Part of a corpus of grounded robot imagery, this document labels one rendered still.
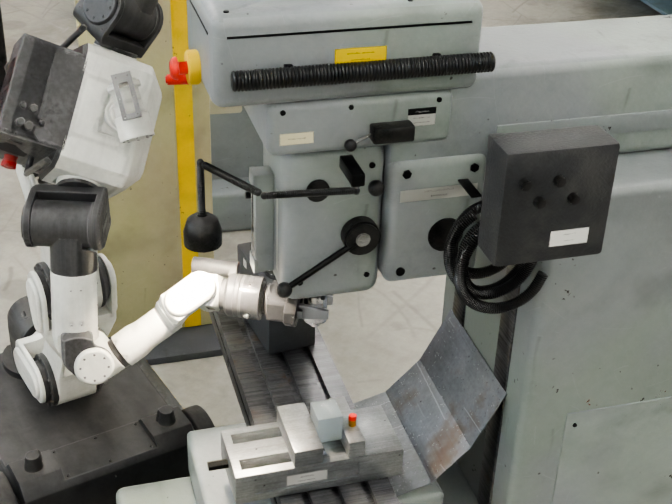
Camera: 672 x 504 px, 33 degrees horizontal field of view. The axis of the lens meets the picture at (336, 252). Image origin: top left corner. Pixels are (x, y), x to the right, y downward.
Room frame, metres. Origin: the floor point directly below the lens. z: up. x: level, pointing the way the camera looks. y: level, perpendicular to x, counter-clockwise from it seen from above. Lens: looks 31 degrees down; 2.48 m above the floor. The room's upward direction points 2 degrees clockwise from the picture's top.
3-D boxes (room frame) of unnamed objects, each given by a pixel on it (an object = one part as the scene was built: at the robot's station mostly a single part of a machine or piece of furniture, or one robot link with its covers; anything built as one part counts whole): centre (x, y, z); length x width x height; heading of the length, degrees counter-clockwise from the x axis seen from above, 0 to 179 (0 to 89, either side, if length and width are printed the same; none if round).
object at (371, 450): (1.77, 0.04, 0.96); 0.35 x 0.15 x 0.11; 107
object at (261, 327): (2.28, 0.14, 1.01); 0.22 x 0.12 x 0.20; 25
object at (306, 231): (1.88, 0.03, 1.47); 0.21 x 0.19 x 0.32; 17
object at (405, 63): (1.75, -0.04, 1.79); 0.45 x 0.04 x 0.04; 107
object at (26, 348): (2.40, 0.72, 0.68); 0.21 x 0.20 x 0.13; 33
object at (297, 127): (1.89, 0.00, 1.68); 0.34 x 0.24 x 0.10; 107
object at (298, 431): (1.76, 0.06, 1.00); 0.15 x 0.06 x 0.04; 17
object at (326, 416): (1.78, 0.01, 1.02); 0.06 x 0.05 x 0.06; 17
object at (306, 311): (1.85, 0.04, 1.24); 0.06 x 0.02 x 0.03; 82
